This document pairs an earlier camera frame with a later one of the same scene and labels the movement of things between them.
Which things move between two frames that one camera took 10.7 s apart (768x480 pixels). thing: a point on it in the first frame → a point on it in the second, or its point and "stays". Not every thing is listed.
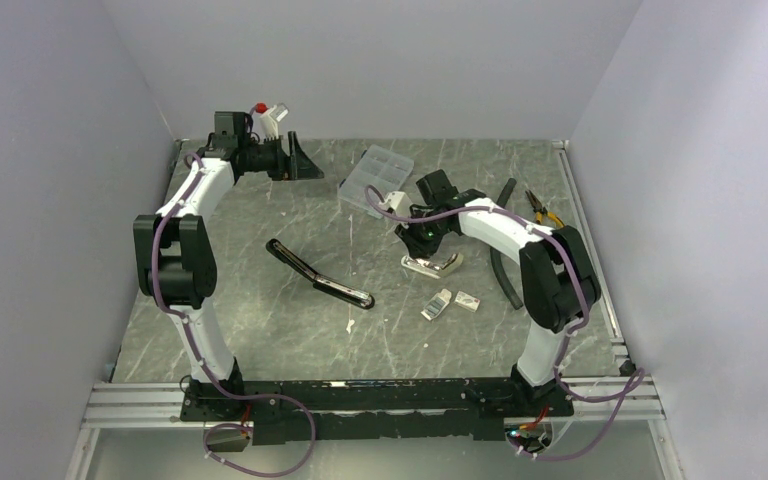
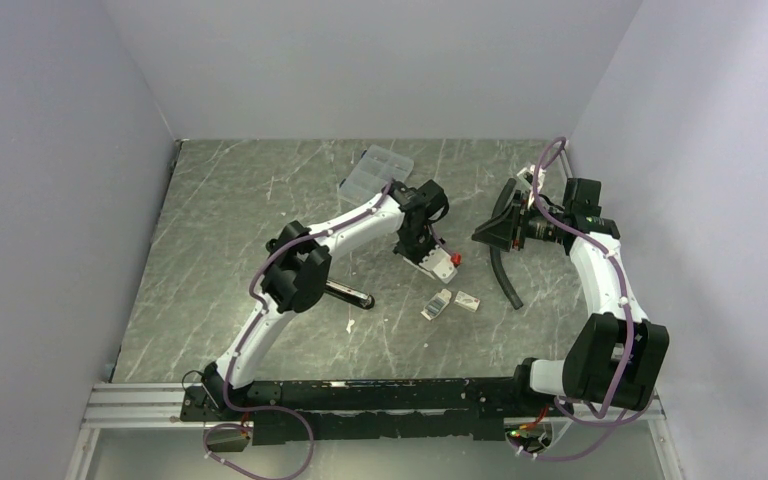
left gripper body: [268, 158] → [414, 246]
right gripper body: [424, 236] → [537, 226]
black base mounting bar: [369, 410] stays
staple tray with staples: [437, 304] stays
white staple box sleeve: [467, 301] stays
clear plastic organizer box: [379, 167] stays
